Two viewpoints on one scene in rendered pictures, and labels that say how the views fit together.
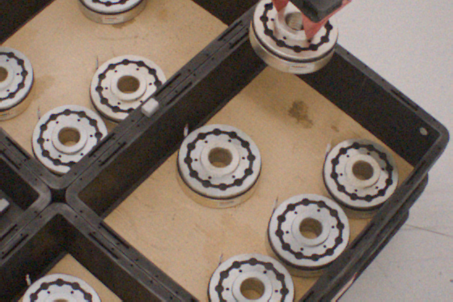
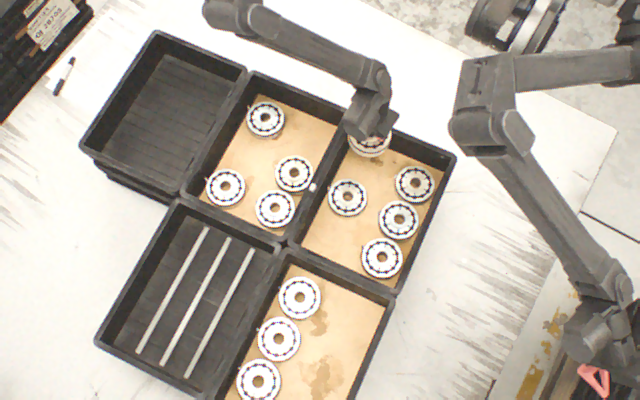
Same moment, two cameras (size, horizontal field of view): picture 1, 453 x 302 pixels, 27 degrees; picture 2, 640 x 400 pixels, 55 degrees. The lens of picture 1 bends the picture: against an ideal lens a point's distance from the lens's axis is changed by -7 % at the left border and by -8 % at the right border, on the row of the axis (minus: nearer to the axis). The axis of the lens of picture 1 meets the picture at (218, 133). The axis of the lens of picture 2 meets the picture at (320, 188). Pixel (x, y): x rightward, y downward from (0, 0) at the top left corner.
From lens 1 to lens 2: 47 cm
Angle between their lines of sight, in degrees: 13
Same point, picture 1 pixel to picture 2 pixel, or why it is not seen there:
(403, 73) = (418, 109)
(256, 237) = (374, 227)
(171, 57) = (307, 148)
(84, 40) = (261, 151)
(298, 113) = (374, 160)
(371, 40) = (397, 96)
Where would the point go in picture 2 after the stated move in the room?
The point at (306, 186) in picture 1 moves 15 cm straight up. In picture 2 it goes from (389, 195) to (395, 175)
